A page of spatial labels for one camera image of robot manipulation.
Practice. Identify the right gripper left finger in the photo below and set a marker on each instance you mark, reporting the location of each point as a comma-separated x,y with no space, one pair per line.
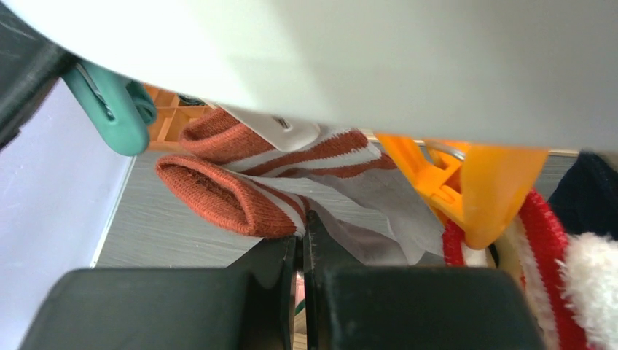
247,305

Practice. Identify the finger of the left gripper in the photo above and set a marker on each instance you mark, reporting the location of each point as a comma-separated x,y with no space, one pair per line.
30,67

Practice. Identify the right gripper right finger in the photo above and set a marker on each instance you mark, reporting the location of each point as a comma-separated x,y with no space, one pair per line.
353,306

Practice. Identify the grey beige sock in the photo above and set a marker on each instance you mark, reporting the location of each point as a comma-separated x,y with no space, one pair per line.
343,159

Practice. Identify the red white striped sock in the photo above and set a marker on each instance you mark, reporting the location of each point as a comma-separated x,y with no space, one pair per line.
231,201

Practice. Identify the navy sock red cuff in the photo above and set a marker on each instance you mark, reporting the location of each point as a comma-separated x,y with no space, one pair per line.
569,281

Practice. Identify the white plastic clip hanger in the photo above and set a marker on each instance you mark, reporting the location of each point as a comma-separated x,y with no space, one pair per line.
521,73

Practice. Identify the navy blue sock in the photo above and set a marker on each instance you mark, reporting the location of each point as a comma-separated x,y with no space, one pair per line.
585,200

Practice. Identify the orange wooden compartment tray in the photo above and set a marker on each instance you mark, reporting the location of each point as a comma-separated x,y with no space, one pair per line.
173,114

